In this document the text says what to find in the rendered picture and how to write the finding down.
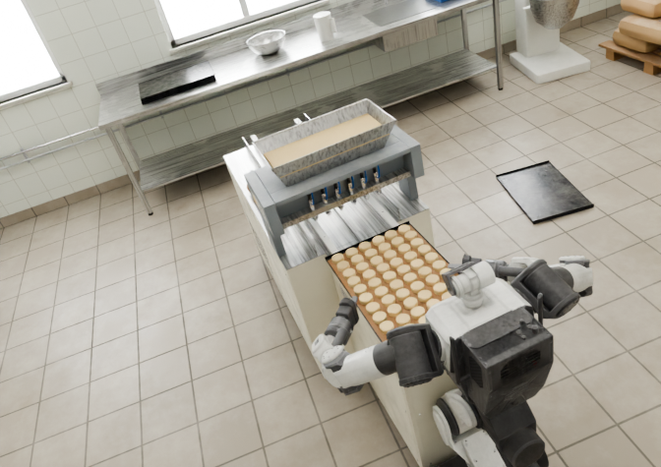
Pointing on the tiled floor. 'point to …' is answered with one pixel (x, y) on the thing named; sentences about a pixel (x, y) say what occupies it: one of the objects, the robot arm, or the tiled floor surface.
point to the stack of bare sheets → (543, 192)
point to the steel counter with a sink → (112, 106)
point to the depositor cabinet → (292, 262)
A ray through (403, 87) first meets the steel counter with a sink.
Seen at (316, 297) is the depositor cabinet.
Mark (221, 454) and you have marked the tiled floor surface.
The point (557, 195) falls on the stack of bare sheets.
